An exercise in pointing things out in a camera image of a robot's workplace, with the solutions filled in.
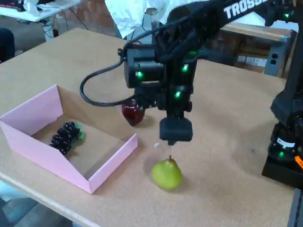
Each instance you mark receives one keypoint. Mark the white office desk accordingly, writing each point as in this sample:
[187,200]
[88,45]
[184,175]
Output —
[54,7]

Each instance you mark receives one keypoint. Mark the red toy apple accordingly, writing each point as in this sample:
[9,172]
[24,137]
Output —
[132,116]

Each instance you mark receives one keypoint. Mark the green toy pear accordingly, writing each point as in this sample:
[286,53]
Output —
[166,175]

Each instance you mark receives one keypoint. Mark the grey post with sockets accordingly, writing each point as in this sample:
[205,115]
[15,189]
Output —
[274,59]

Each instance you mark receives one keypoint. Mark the pink cardboard box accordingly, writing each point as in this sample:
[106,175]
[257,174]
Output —
[42,156]

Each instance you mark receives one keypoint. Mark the black toy grapes bunch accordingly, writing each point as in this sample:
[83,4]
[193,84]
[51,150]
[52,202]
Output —
[62,139]

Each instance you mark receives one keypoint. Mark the wooden workbench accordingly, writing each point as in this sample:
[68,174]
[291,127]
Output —
[258,32]

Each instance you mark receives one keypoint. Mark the small black camera box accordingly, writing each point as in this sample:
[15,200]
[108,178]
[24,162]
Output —
[148,100]

